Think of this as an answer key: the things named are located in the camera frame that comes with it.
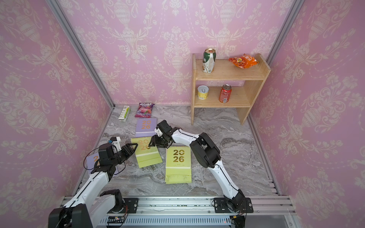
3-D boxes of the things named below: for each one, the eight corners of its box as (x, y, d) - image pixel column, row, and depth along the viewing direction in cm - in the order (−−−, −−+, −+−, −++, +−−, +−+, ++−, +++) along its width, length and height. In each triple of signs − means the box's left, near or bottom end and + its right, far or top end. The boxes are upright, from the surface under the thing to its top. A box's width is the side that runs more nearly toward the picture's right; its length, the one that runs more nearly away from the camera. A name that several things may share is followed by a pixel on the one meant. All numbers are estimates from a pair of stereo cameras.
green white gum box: (120, 122, 113) (118, 117, 109) (126, 109, 122) (124, 104, 118) (126, 122, 112) (123, 118, 108) (131, 109, 121) (129, 105, 118)
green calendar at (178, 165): (164, 183, 83) (163, 180, 79) (167, 149, 97) (166, 145, 93) (191, 183, 83) (191, 180, 79) (190, 149, 97) (191, 145, 93)
